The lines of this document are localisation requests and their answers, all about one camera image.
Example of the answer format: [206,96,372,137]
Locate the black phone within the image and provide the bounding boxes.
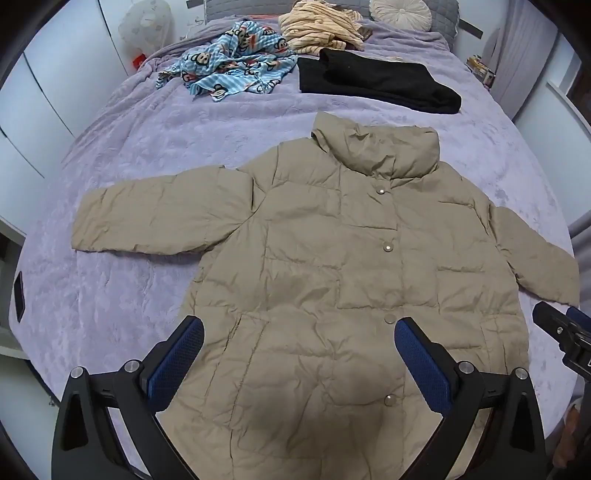
[13,271,27,323]

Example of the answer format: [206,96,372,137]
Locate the pale purple curtain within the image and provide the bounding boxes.
[482,0,561,121]

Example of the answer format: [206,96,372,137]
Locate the black folded garment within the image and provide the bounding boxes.
[298,48,462,115]

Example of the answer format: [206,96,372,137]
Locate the yellow striped garment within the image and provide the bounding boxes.
[278,0,366,55]

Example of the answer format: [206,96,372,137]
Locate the small boxes on nightstand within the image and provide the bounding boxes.
[466,55,497,88]

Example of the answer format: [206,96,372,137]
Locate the white desk fan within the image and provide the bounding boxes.
[117,0,160,49]

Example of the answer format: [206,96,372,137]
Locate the grey padded headboard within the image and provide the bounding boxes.
[205,0,484,38]

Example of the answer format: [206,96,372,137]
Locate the round cream pillow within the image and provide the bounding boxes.
[369,0,433,33]

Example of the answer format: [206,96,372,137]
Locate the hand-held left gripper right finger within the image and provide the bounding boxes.
[394,316,548,480]

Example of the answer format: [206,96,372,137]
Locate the blue monkey print garment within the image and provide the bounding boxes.
[157,17,299,103]

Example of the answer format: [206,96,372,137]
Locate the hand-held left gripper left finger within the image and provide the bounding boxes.
[52,315,205,480]

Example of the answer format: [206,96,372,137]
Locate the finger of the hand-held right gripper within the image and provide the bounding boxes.
[532,302,591,352]

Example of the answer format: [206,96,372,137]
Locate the person's right hand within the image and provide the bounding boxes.
[553,405,581,468]

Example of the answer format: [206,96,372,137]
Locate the white wardrobe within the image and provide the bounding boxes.
[0,18,148,185]

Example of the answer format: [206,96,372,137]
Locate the beige puffer jacket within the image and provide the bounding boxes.
[70,112,581,480]

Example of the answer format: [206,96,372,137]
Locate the purple plush blanket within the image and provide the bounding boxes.
[10,7,583,480]

